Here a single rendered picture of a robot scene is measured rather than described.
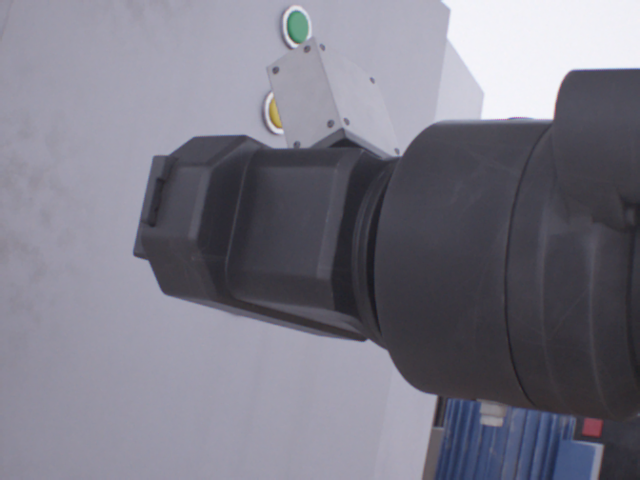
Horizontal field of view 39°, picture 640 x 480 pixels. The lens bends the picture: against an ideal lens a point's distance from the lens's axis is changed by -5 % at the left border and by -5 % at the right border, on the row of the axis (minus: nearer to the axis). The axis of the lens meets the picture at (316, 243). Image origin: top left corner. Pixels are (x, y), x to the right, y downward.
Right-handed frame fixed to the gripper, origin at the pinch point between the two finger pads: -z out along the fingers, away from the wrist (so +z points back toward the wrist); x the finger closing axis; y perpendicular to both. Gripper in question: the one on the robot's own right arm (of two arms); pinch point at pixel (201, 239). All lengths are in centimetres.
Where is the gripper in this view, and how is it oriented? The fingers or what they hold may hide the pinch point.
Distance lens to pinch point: 37.0
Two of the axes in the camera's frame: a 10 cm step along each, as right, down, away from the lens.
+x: -5.8, -2.3, -7.8
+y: -1.8, 9.7, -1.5
